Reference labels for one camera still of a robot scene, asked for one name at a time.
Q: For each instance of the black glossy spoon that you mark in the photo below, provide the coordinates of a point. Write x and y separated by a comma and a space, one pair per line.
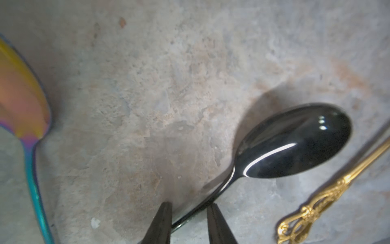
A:
287, 143

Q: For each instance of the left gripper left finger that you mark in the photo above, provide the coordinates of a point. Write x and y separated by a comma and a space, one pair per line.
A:
159, 231

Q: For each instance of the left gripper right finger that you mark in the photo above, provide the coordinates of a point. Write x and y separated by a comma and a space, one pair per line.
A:
218, 229

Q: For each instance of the rainbow iridescent spoon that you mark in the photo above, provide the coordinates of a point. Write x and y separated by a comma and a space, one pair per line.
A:
26, 114

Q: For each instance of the gold ornate fork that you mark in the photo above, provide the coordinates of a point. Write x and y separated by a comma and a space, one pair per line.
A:
295, 228

